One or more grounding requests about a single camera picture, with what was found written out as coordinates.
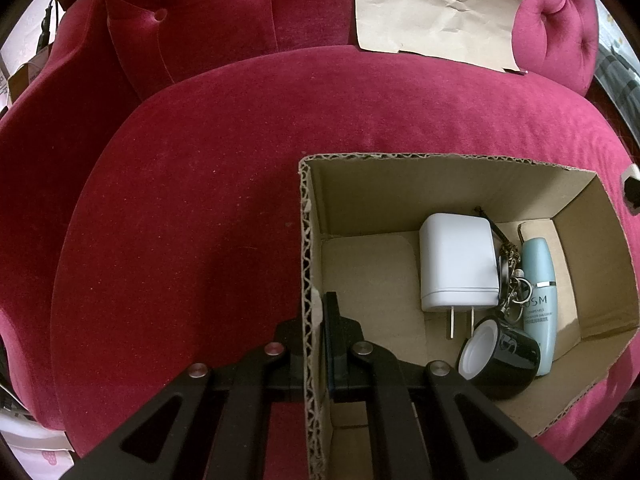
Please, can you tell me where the lilac printed cloth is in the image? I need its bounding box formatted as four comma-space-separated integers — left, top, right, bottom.
0, 420, 76, 476

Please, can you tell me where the large white charger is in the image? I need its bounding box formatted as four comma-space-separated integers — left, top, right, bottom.
418, 212, 501, 341

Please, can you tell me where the red velvet tufted sofa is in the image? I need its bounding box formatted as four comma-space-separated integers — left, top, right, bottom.
0, 0, 640, 466

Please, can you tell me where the brown cardboard carton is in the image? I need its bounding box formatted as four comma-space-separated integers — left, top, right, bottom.
7, 45, 53, 106

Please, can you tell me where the small white charger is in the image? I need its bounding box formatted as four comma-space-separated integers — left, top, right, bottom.
620, 162, 640, 211

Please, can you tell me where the flat cardboard sheet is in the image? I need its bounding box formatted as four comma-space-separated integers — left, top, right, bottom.
354, 0, 530, 75

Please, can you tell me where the light blue bottle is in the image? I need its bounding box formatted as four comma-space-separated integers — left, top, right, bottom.
517, 237, 558, 377

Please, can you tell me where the black jar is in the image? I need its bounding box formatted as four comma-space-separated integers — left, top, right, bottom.
457, 314, 542, 402

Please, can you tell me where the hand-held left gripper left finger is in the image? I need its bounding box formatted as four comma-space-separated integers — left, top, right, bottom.
60, 317, 307, 480

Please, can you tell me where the metal keychain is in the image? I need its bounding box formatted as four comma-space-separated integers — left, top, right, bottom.
475, 206, 536, 323

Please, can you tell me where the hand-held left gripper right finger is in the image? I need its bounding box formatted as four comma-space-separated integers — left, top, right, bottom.
322, 291, 576, 480

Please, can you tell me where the grey plaid blanket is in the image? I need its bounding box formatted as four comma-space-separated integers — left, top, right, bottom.
595, 35, 640, 126

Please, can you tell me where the cardboard box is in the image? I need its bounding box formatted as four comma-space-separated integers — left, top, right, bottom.
298, 152, 640, 480

